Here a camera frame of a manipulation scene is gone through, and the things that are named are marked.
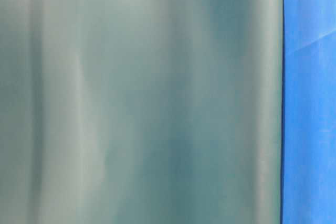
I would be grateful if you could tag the green backdrop curtain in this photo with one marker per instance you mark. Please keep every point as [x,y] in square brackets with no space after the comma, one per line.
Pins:
[141,111]

